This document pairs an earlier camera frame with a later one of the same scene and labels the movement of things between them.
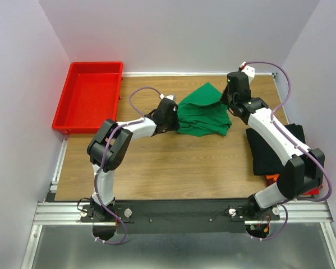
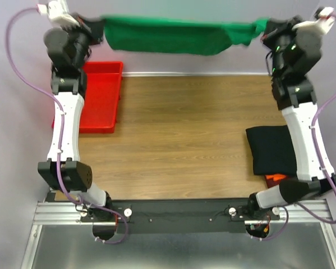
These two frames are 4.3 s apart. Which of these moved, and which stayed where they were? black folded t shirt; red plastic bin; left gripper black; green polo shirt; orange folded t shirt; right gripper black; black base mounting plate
Moved: left gripper black; green polo shirt; right gripper black
Stayed: black base mounting plate; red plastic bin; orange folded t shirt; black folded t shirt
